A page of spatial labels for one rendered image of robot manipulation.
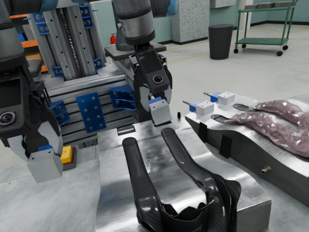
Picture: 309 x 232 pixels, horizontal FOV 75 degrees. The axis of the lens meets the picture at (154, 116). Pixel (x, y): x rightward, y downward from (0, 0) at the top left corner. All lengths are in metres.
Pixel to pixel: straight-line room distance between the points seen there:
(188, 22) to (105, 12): 2.26
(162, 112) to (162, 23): 5.89
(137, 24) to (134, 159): 0.30
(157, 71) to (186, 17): 5.75
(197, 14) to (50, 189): 6.10
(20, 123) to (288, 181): 0.53
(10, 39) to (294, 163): 0.58
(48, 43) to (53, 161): 0.69
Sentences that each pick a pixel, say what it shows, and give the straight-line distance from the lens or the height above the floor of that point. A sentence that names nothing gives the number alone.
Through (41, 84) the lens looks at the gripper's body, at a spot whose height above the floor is 1.09.
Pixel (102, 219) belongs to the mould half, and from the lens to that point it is 0.35.
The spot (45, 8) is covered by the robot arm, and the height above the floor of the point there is 1.22.
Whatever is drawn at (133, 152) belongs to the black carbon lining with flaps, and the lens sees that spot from 0.52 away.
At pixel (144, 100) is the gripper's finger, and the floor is 0.97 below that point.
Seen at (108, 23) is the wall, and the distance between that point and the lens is 5.85.
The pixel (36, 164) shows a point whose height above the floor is 0.95.
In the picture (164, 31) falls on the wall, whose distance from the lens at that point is 6.46.
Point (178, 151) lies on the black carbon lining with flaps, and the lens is 0.51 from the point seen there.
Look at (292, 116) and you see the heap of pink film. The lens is 0.64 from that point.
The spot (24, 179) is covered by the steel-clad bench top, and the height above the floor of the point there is 0.80.
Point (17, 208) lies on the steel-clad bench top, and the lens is 0.64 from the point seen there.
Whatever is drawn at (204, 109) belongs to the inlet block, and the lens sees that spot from 0.69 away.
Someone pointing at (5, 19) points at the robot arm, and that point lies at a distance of 0.41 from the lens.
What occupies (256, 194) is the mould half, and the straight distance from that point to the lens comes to 0.37.
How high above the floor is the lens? 1.21
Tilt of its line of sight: 30 degrees down
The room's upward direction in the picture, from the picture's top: 7 degrees counter-clockwise
